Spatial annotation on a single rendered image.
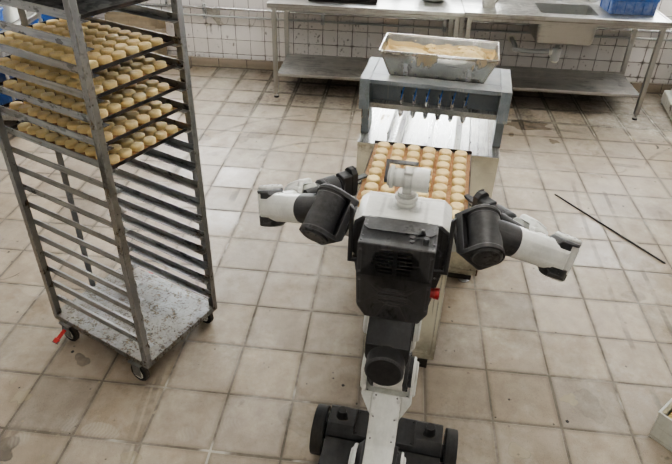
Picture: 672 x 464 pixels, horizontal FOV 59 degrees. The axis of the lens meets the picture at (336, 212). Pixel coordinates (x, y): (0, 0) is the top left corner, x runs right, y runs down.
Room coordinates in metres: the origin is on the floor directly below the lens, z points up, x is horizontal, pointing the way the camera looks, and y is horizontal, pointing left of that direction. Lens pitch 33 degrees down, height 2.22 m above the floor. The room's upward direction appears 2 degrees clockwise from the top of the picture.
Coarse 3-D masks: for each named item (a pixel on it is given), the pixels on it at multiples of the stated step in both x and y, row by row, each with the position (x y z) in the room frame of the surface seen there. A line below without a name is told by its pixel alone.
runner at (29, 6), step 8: (0, 0) 2.09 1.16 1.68; (8, 0) 2.07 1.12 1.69; (16, 0) 2.04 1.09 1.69; (24, 8) 2.03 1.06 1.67; (32, 8) 2.01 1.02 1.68; (40, 8) 1.98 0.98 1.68; (48, 8) 1.96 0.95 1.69; (56, 8) 1.94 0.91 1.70; (56, 16) 1.95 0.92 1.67; (64, 16) 1.93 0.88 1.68; (80, 16) 1.89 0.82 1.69
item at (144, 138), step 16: (32, 128) 2.19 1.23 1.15; (144, 128) 2.23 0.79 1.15; (160, 128) 2.24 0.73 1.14; (176, 128) 2.23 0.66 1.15; (64, 144) 2.09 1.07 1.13; (80, 144) 2.06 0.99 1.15; (112, 144) 2.07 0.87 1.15; (128, 144) 2.08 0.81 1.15; (144, 144) 2.11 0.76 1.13; (112, 160) 1.94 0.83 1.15
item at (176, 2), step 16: (176, 0) 2.26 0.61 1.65; (176, 32) 2.26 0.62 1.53; (192, 96) 2.28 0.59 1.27; (192, 112) 2.27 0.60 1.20; (192, 128) 2.26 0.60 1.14; (192, 160) 2.26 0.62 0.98; (208, 240) 2.27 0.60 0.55; (208, 256) 2.26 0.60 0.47; (208, 272) 2.26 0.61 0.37; (208, 288) 2.26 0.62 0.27
